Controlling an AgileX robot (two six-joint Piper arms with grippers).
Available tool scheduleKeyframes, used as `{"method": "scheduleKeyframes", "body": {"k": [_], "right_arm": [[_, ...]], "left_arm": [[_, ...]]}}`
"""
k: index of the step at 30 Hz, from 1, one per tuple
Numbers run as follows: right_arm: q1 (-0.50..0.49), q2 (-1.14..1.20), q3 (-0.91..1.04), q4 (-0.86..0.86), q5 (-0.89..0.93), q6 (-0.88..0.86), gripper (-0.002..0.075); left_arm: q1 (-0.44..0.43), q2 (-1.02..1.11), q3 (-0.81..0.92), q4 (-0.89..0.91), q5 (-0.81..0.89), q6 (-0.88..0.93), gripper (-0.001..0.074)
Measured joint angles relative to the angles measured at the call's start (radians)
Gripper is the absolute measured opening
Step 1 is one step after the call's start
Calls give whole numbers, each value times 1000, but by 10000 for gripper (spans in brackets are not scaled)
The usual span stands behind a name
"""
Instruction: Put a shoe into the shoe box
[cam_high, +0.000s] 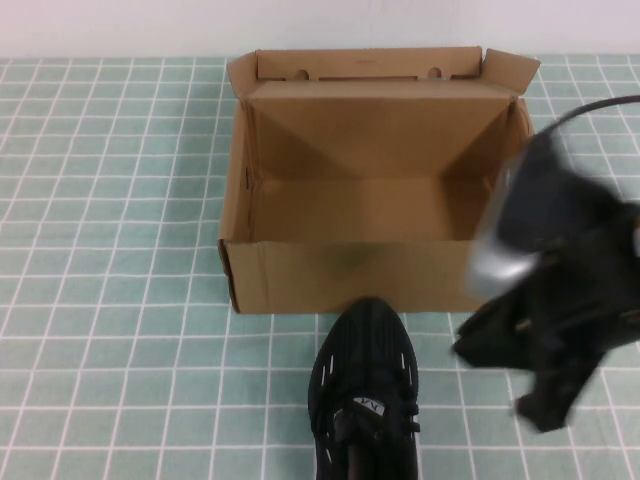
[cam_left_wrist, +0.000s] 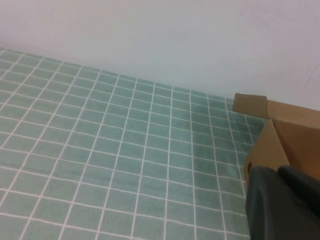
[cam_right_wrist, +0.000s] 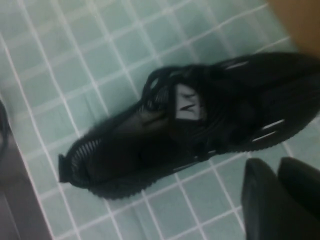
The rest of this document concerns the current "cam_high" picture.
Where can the brown cardboard shoe box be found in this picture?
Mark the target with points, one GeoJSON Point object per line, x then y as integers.
{"type": "Point", "coordinates": [375, 280]}

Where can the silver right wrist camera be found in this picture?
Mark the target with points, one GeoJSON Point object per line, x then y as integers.
{"type": "Point", "coordinates": [495, 272]}

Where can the black knit sneaker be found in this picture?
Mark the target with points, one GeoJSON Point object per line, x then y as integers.
{"type": "Point", "coordinates": [365, 350]}

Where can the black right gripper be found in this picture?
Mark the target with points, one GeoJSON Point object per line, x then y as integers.
{"type": "Point", "coordinates": [590, 280]}

